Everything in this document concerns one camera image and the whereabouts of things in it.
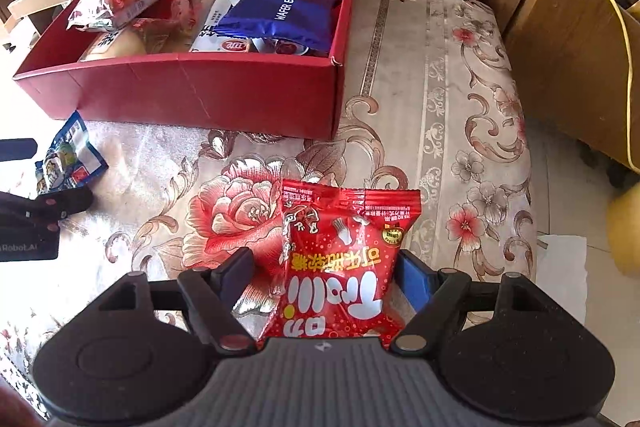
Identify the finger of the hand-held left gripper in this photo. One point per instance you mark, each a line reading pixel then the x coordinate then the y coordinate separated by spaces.
pixel 17 149
pixel 55 204

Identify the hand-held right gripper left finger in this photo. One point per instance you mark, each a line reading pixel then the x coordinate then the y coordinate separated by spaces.
pixel 237 272

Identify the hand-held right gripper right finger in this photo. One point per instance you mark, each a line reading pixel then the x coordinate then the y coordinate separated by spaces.
pixel 415 279

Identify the blue printed snack packet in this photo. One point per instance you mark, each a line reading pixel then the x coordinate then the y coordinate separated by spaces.
pixel 70 152

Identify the red candy packet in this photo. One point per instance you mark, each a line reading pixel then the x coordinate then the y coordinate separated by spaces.
pixel 340 267

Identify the clear-wrapped yellow cake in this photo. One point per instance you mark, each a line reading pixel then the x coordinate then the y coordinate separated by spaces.
pixel 120 44

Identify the red cardboard box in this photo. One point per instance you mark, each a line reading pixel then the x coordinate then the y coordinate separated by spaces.
pixel 200 92

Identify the clear pink snack packet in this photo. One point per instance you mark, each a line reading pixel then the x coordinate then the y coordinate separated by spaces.
pixel 185 7

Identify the white snack packet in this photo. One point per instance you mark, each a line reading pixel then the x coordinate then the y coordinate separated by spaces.
pixel 215 32

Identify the dark blue wafer packet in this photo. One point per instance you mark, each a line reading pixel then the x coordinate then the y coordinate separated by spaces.
pixel 285 12

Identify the floral blanket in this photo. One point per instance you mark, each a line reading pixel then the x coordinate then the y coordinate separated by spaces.
pixel 400 107

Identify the yellow stool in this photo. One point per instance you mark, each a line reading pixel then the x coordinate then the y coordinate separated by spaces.
pixel 627 232

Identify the brown cardboard box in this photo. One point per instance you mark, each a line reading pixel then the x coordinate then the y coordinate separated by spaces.
pixel 560 57

